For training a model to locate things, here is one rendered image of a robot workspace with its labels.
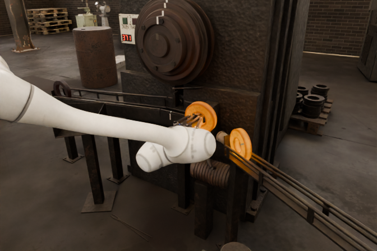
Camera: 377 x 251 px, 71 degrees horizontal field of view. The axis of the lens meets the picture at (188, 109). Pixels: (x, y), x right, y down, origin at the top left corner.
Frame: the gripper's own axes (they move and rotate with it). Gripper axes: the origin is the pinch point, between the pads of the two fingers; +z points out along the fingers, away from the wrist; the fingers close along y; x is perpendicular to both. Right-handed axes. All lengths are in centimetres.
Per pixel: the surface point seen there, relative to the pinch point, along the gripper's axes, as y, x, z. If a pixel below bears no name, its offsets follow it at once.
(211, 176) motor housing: 5.1, -35.5, 1.8
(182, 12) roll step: -21, 42, 20
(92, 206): -77, -83, -16
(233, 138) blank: 13.9, -12.8, 6.9
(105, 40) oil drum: -262, -22, 184
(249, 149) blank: 24.0, -11.8, 0.8
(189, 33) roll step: -15.4, 32.7, 17.7
